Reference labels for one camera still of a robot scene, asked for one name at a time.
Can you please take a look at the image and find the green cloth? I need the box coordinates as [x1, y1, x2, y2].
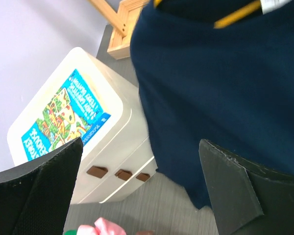
[64, 230, 77, 235]

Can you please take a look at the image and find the white drawer unit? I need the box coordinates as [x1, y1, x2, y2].
[7, 47, 157, 204]

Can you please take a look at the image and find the blue treehouse paperback book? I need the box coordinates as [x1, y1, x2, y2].
[22, 70, 111, 161]

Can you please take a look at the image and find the wooden clothes rack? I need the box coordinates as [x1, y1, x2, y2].
[90, 0, 147, 60]

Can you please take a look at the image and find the yellow hanger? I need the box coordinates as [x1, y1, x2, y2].
[151, 0, 262, 28]

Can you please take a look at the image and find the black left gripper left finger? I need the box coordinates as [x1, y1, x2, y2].
[0, 138, 83, 235]

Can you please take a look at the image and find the pink cloth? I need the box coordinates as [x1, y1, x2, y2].
[76, 217, 126, 235]

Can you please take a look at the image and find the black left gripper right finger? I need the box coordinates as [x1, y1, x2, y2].
[199, 140, 294, 235]

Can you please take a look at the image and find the navy blue t shirt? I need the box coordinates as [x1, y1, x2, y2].
[130, 0, 294, 209]

